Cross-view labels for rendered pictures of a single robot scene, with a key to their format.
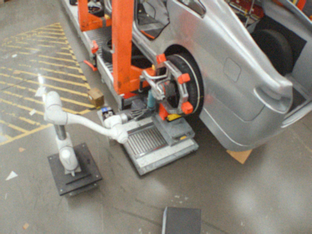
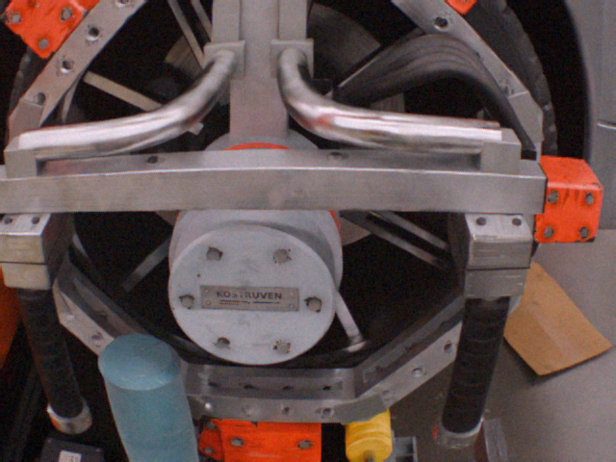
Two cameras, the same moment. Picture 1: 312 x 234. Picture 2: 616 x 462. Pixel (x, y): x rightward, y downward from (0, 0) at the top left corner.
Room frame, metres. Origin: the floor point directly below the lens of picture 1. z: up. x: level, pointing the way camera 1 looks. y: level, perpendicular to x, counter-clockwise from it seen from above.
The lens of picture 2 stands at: (1.31, 0.44, 1.19)
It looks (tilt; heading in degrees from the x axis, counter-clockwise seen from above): 29 degrees down; 305
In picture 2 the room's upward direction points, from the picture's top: straight up
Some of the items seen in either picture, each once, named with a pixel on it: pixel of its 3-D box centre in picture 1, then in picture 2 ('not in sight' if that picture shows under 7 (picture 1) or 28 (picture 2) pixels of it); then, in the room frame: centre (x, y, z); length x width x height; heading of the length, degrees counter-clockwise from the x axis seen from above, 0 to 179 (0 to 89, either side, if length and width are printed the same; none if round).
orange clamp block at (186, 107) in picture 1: (186, 107); (560, 199); (1.48, -0.28, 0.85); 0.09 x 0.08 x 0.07; 35
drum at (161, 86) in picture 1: (163, 89); (256, 234); (1.70, -0.03, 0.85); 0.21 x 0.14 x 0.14; 125
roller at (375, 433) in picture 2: (178, 114); (366, 396); (1.70, -0.24, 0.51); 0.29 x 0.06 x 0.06; 125
